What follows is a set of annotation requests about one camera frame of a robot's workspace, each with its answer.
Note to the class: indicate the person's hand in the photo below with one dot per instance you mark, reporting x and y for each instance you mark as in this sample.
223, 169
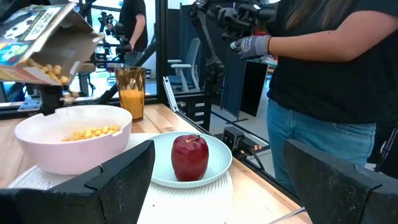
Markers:
252, 46

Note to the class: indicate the person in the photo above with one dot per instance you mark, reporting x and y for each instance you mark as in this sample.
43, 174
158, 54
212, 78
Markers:
135, 28
326, 93

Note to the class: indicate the cardboard cereal box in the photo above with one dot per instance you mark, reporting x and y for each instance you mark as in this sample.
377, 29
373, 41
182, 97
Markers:
56, 40

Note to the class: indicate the black drawer cabinet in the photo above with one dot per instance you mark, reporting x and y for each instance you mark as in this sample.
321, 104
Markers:
199, 113

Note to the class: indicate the yellow cereal puffs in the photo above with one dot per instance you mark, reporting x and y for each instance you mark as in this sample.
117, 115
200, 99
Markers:
51, 71
93, 132

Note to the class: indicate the light blue plate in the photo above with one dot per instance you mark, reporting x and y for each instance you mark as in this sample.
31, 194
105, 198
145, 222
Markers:
217, 158

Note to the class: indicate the white round placemat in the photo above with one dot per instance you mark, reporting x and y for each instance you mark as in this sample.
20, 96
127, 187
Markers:
186, 202

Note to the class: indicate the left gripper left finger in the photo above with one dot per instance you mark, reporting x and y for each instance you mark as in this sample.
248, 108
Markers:
118, 186

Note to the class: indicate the pink bowl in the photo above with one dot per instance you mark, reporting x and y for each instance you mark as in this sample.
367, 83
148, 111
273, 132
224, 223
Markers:
71, 154

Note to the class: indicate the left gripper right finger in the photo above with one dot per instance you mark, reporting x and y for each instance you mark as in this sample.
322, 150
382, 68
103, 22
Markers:
335, 193

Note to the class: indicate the red apple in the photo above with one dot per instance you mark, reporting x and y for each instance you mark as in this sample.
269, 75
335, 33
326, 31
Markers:
189, 158

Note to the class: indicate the grey office chair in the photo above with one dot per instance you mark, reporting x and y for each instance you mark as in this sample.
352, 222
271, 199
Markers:
186, 68

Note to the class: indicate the amber glass with juice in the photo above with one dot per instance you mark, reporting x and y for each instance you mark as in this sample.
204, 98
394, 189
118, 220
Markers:
132, 99

